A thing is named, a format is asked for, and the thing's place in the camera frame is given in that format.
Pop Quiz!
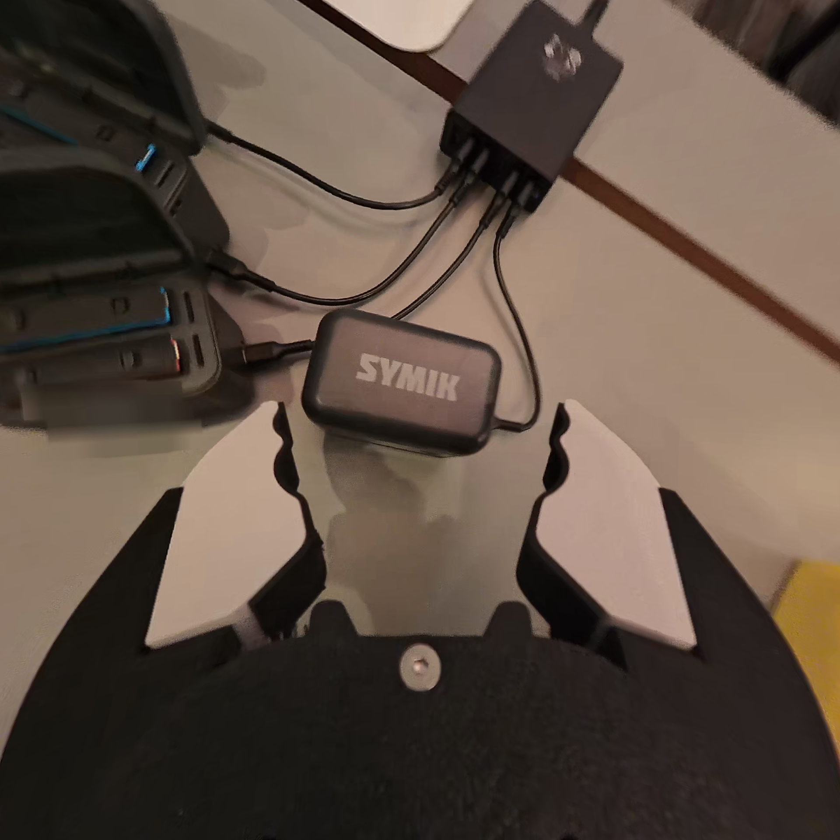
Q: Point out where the black power adapter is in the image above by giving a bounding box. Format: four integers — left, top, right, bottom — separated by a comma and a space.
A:
438, 0, 624, 214

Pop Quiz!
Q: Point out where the black charger cable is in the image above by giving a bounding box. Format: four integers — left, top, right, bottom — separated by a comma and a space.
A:
200, 118, 463, 211
489, 184, 542, 434
206, 167, 490, 308
226, 174, 519, 368

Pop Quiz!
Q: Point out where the black battery charger case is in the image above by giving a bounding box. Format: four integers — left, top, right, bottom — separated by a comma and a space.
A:
0, 0, 232, 263
301, 310, 503, 458
0, 147, 223, 431

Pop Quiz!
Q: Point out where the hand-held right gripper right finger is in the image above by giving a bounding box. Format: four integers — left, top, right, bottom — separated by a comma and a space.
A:
516, 399, 698, 652

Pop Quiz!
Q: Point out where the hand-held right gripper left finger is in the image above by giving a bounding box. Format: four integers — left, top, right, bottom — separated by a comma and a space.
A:
144, 402, 327, 651

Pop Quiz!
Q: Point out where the black battery with orange edge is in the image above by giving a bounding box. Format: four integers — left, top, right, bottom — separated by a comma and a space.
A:
13, 335, 188, 388

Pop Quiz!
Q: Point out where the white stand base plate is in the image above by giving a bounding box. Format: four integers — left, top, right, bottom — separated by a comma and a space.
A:
328, 0, 475, 53

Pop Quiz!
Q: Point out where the yellow plastic bin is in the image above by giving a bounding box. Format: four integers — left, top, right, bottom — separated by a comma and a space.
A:
771, 558, 840, 657

